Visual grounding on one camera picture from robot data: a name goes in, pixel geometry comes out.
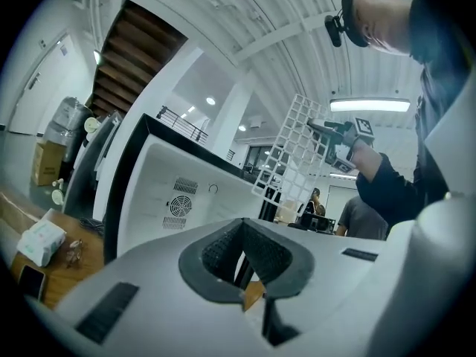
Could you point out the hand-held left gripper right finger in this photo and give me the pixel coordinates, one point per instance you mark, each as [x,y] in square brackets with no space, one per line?
[334,273]

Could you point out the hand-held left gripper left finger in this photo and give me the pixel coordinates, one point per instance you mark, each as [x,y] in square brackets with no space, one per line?
[148,270]

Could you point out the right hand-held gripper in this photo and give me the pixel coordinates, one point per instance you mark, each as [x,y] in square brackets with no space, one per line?
[347,143]

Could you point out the white grid fridge shelf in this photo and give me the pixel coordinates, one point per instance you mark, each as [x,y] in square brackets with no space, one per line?
[294,154]

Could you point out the white fridge with black rim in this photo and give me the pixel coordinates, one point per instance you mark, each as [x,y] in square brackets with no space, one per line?
[156,184]

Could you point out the person's right forearm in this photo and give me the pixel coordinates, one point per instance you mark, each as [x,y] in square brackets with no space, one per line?
[394,188]

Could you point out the long ceiling lamp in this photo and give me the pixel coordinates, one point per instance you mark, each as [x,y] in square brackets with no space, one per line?
[370,105]

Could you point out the small keys bunch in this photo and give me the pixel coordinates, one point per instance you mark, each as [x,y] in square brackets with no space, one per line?
[75,254]

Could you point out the round ceiling light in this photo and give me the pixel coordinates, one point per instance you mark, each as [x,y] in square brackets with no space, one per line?
[211,100]
[242,128]

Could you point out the white tissue pack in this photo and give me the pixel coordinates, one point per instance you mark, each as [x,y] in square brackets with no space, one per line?
[41,240]

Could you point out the black smartphone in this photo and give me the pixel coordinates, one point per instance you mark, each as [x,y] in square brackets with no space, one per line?
[31,282]

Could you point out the person's dark-clothed torso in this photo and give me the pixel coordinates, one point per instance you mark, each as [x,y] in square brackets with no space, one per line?
[435,117]

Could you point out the person's head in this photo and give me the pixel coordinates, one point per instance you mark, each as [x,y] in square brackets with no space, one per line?
[379,17]

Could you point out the black metal railing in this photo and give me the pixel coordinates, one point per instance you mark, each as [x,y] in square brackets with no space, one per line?
[182,123]

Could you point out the cardboard box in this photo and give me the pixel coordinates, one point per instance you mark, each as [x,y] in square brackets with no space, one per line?
[46,164]

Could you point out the plastic-wrapped grey barrel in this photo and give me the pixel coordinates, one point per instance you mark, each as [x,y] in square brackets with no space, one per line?
[70,125]

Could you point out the brown wooden staircase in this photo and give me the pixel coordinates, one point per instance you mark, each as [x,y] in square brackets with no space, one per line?
[126,58]

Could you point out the white door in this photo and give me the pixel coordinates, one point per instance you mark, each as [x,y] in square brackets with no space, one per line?
[39,84]

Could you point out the black head-mounted camera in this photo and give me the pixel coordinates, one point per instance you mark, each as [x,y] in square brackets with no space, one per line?
[332,30]

